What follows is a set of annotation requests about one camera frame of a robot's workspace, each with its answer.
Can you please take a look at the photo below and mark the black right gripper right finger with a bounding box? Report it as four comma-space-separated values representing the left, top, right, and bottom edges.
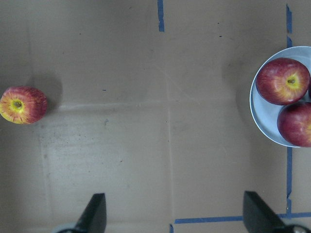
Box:
242, 191, 287, 233

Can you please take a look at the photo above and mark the red apple on plate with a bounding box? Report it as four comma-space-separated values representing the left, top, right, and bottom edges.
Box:
277, 101, 311, 148
255, 57, 311, 105
308, 82, 311, 100

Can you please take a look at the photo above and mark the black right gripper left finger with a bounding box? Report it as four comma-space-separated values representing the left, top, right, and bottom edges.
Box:
73, 193, 106, 233

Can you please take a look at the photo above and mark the red yellow apple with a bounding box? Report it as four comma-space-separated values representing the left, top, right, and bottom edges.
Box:
0, 86, 48, 124

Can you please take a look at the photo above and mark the light blue plate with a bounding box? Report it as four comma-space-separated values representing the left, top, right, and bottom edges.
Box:
249, 46, 311, 148

